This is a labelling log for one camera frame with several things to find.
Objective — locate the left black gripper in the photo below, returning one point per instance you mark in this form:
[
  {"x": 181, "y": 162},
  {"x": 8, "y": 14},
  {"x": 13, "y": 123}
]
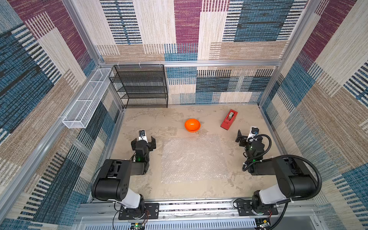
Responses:
[{"x": 133, "y": 143}]

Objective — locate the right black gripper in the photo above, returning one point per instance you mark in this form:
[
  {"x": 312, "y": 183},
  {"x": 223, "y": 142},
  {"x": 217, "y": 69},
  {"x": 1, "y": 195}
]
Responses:
[{"x": 247, "y": 140}]

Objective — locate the orange plastic bowl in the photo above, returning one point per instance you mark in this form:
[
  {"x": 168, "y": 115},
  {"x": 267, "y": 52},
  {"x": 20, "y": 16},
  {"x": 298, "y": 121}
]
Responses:
[{"x": 192, "y": 125}]

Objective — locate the clear bubble wrap sheet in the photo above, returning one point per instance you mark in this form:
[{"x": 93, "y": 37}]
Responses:
[{"x": 197, "y": 158}]

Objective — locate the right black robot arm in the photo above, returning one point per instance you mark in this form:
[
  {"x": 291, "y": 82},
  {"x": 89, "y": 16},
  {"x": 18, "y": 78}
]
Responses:
[{"x": 297, "y": 178}]

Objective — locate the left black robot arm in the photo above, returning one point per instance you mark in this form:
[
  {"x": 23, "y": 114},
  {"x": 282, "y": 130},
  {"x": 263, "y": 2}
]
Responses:
[{"x": 112, "y": 182}]

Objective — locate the red tape dispenser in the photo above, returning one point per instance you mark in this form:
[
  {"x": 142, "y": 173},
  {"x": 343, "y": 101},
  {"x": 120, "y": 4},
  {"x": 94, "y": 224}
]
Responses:
[{"x": 229, "y": 119}]

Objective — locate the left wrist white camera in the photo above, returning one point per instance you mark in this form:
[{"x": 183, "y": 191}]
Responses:
[{"x": 142, "y": 135}]

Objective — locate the black wire mesh shelf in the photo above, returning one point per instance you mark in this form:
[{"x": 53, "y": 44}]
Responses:
[{"x": 141, "y": 86}]

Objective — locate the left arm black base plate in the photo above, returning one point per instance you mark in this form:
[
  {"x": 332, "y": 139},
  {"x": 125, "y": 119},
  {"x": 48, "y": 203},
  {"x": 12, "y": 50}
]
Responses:
[{"x": 146, "y": 211}]

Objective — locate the white wire mesh basket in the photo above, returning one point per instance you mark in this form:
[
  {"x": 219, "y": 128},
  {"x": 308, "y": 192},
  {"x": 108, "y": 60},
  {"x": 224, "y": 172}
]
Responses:
[{"x": 82, "y": 110}]

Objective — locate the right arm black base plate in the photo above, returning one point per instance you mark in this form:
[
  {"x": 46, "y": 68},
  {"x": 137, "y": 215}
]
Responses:
[{"x": 245, "y": 207}]

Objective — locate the aluminium mounting rail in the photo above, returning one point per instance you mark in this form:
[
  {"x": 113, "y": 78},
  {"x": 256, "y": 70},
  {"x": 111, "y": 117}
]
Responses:
[{"x": 185, "y": 214}]

